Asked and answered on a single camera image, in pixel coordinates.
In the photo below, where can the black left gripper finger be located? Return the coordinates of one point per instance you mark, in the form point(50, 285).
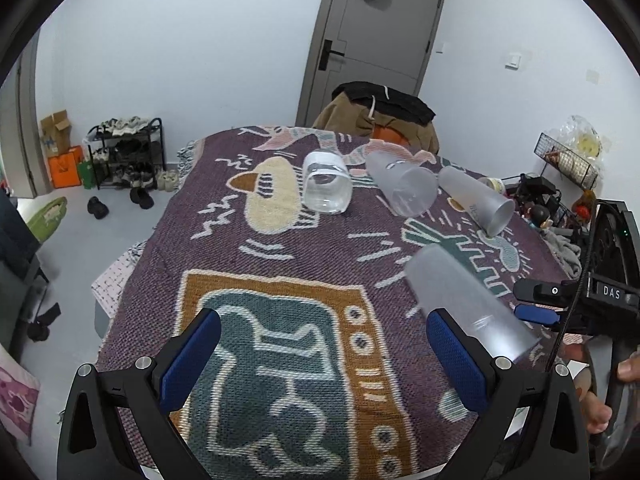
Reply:
point(529, 290)

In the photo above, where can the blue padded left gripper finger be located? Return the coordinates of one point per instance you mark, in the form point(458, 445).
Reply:
point(163, 388)
point(485, 385)

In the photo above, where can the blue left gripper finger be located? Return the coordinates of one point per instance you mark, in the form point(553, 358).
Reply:
point(536, 315)

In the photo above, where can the frosted tall plastic cup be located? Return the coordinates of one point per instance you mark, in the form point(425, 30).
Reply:
point(439, 281)
point(490, 210)

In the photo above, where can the clear wide plastic cup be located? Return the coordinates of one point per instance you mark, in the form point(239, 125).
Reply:
point(409, 188)

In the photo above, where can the clear short glass cup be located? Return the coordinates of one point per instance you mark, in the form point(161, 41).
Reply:
point(327, 184)

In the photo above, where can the colourful woven table cloth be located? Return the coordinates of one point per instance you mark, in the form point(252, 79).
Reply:
point(323, 369)

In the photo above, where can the black shoe on floor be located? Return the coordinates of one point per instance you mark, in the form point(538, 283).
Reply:
point(97, 209)

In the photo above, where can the green slipper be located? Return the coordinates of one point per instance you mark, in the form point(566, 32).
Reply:
point(47, 220)

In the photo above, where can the black shoe rack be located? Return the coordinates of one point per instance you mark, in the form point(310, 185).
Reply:
point(126, 153)

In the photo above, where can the orange paper bag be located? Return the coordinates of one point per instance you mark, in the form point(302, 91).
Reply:
point(64, 168)

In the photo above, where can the chair with brown jacket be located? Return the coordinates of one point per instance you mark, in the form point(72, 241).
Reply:
point(379, 112)

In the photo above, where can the cardboard box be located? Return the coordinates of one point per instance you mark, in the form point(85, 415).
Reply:
point(55, 133)

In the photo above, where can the grey door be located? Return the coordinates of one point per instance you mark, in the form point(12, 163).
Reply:
point(386, 42)

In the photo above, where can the black wire wall basket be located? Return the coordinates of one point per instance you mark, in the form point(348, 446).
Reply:
point(568, 162)

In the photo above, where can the white wall switch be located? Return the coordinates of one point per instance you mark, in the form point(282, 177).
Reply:
point(513, 61)

